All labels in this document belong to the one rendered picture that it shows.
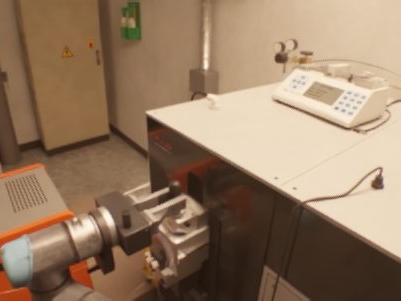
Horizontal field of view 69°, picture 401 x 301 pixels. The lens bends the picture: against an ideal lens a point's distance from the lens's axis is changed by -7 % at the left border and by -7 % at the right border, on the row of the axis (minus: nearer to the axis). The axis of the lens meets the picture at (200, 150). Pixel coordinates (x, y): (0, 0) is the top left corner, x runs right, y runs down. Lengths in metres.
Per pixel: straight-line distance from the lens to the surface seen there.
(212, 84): 2.23
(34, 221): 0.97
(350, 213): 0.46
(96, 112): 3.88
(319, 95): 0.80
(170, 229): 0.67
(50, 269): 0.54
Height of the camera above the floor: 1.70
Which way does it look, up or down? 27 degrees down
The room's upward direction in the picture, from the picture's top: 1 degrees clockwise
